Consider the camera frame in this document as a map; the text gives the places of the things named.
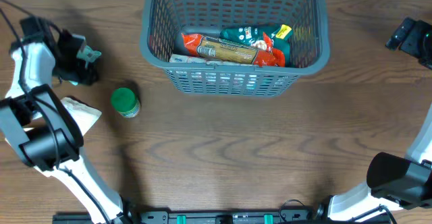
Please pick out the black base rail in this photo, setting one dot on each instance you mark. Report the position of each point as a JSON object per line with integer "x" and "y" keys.
{"x": 292, "y": 215}

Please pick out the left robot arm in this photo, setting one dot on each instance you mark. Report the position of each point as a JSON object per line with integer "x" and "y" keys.
{"x": 40, "y": 129}

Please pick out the light blue snack packet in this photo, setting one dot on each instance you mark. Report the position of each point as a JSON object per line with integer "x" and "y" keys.
{"x": 86, "y": 69}

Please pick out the tissue multipack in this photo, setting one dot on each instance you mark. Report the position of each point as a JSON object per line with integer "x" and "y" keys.
{"x": 189, "y": 59}

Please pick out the orange spaghetti packet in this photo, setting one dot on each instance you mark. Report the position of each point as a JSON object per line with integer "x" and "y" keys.
{"x": 224, "y": 50}

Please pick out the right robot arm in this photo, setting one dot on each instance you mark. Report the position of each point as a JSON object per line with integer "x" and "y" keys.
{"x": 392, "y": 184}

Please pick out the green lid jar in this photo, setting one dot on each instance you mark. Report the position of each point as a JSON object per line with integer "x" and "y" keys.
{"x": 125, "y": 102}

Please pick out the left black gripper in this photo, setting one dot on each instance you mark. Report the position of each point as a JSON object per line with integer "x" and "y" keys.
{"x": 69, "y": 71}

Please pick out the grey plastic basket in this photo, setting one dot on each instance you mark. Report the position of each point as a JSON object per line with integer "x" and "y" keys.
{"x": 165, "y": 21}

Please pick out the cream paper pouch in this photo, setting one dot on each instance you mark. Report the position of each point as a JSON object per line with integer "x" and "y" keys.
{"x": 84, "y": 116}

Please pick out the green coffee bag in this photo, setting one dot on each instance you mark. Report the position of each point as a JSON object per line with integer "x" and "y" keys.
{"x": 270, "y": 38}

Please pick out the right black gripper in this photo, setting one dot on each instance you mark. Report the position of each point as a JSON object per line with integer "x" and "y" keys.
{"x": 408, "y": 36}

